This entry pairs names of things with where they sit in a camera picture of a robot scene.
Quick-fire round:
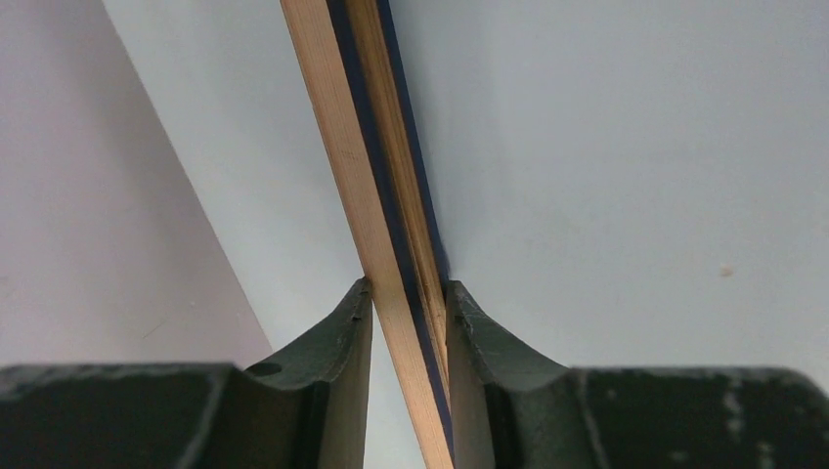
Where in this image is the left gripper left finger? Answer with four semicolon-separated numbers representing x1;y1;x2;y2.
1;279;372;468

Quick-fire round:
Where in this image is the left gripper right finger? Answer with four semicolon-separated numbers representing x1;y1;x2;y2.
446;280;828;468

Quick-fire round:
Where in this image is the wooden picture frame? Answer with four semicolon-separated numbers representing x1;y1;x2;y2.
282;0;453;468

